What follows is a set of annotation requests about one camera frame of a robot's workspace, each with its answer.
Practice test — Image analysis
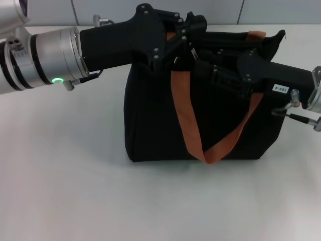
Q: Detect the black bag with orange straps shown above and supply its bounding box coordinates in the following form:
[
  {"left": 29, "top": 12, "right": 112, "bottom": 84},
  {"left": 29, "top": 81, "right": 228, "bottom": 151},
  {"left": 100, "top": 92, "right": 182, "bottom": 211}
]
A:
[{"left": 124, "top": 29, "right": 287, "bottom": 165}]

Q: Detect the gripper cable with plugs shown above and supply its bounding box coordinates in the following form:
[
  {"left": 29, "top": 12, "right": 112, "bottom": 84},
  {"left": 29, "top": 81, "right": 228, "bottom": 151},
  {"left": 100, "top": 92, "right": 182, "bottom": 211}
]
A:
[
  {"left": 64, "top": 15, "right": 113, "bottom": 91},
  {"left": 272, "top": 89, "right": 321, "bottom": 133}
]

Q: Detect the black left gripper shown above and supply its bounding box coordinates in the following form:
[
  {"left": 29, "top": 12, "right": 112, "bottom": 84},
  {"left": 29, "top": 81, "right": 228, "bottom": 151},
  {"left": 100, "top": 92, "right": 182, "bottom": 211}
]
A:
[{"left": 79, "top": 4, "right": 208, "bottom": 74}]

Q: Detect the left gripper cable with plugs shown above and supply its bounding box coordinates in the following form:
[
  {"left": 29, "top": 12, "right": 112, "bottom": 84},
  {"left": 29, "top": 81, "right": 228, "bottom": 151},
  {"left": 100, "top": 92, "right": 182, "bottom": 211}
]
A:
[{"left": 64, "top": 15, "right": 113, "bottom": 91}]

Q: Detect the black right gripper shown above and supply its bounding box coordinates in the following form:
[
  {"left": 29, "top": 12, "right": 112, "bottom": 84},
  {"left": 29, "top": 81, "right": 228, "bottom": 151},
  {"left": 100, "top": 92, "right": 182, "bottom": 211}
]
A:
[{"left": 200, "top": 48, "right": 316, "bottom": 109}]

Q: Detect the right gripper cable with plugs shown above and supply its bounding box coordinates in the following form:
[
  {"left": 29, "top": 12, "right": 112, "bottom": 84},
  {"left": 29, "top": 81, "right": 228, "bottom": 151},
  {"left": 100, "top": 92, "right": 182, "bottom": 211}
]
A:
[{"left": 272, "top": 89, "right": 321, "bottom": 133}]

